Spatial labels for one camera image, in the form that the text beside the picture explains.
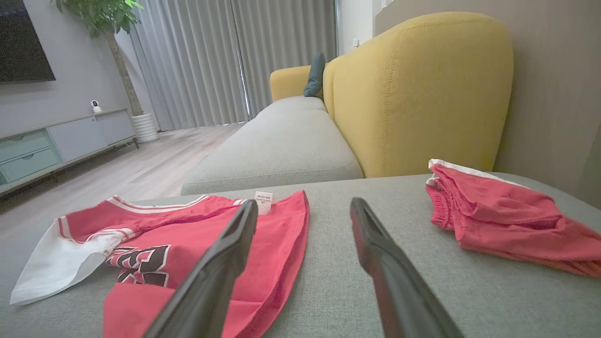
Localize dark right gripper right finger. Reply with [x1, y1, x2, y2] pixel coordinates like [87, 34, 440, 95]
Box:
[350, 198, 463, 338]

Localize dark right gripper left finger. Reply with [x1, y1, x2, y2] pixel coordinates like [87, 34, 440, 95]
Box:
[143, 200, 259, 338]

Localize red white jersey shirt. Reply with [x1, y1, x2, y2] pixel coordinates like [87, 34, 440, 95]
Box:
[9, 190, 311, 338]

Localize red shorts white trim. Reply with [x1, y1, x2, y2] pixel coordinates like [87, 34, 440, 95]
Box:
[425, 159, 601, 278]

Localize large grey sofa seat cushion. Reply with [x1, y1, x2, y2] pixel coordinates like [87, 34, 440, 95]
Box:
[0, 171, 601, 338]

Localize narrow grey sofa seat cushion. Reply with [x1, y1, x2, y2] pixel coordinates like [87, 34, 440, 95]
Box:
[181, 96, 365, 196]

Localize white ribbed plant pot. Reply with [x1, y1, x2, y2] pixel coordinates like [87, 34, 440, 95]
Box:
[131, 112, 160, 144]

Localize grey television cabinet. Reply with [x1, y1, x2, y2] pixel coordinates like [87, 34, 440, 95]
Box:
[0, 108, 140, 196]

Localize grey curtain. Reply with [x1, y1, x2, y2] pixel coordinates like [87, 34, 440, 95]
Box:
[231, 0, 338, 120]
[115, 0, 250, 132]

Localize blue grey throw pillow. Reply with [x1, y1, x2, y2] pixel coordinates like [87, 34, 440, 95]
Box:
[303, 52, 326, 98]

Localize green potted tree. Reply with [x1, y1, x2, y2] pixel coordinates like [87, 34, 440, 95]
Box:
[51, 0, 145, 118]

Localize black wall television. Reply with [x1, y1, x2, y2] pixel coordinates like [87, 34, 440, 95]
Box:
[0, 0, 56, 85]

